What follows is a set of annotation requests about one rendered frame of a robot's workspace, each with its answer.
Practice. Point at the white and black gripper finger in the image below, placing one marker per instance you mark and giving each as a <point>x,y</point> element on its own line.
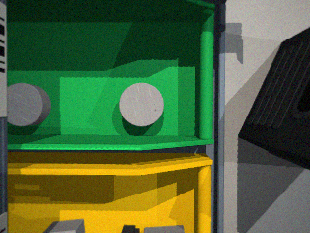
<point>130,229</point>

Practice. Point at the green open bin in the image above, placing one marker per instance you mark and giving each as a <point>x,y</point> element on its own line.
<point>85,53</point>

